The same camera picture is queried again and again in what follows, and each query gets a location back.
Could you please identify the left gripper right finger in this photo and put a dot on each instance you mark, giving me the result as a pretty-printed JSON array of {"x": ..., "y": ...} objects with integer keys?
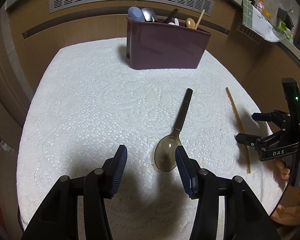
[{"x": 245, "y": 216}]

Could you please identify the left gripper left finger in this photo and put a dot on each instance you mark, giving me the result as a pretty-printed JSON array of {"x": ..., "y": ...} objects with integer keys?
[{"x": 56, "y": 217}]

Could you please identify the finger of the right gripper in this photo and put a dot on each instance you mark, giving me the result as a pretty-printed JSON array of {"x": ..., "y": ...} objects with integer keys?
[
  {"x": 249, "y": 140},
  {"x": 266, "y": 117}
]

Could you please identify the wooden chopstick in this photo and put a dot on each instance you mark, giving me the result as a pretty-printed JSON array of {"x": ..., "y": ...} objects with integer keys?
[
  {"x": 199, "y": 19},
  {"x": 240, "y": 127}
]

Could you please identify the translucent brown plastic spoon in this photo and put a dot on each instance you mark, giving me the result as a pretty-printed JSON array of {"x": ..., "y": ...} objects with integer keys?
[{"x": 164, "y": 155}]

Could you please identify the wooden spoon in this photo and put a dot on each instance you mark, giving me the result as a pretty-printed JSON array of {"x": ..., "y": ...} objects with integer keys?
[{"x": 190, "y": 23}]

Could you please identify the black flat-handled utensil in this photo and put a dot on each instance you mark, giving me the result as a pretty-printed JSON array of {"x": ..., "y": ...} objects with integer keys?
[{"x": 171, "y": 15}]

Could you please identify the blue plastic rice spoon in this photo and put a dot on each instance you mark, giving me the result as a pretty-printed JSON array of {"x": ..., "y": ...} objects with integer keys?
[{"x": 136, "y": 14}]

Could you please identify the metal shovel-shaped spoon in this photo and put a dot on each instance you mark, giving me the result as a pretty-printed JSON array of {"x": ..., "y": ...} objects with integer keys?
[{"x": 149, "y": 15}]

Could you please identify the pink jacket sleeve forearm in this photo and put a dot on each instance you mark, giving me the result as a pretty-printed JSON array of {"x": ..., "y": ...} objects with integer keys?
[{"x": 288, "y": 211}]

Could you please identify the green white hanging towel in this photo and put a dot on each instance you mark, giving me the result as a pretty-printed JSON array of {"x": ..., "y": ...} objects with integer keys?
[{"x": 257, "y": 22}]

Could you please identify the black knife block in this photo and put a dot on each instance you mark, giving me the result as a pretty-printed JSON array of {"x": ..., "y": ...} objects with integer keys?
[{"x": 284, "y": 16}]

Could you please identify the orange lid jar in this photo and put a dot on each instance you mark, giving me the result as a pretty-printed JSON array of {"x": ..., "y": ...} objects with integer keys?
[{"x": 266, "y": 13}]

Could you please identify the purple plastic utensil holder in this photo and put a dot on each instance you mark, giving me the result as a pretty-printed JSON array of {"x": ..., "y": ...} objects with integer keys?
[{"x": 164, "y": 46}]

